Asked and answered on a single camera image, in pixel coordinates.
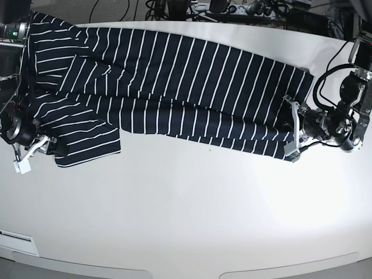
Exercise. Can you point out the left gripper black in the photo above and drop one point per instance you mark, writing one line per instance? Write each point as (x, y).
(330, 128)

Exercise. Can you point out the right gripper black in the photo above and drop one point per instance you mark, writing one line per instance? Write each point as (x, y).
(17, 130)

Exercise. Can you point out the navy white striped T-shirt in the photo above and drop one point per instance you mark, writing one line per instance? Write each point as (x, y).
(87, 84)

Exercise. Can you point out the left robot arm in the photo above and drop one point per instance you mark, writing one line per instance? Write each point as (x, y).
(355, 89)

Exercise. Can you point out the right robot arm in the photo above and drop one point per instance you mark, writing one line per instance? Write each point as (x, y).
(17, 80)

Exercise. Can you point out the black box behind table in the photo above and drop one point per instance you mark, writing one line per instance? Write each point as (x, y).
(300, 20)

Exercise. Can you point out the white label on table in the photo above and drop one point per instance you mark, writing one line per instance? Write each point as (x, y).
(18, 243)

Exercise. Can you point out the white power strip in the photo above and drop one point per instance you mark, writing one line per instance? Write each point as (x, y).
(253, 9)

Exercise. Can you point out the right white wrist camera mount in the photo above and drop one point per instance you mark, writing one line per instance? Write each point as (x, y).
(40, 144)

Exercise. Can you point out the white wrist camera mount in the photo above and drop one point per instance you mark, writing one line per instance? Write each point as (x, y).
(40, 144)
(295, 147)

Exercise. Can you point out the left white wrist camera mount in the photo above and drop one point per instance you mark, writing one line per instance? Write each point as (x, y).
(295, 147)

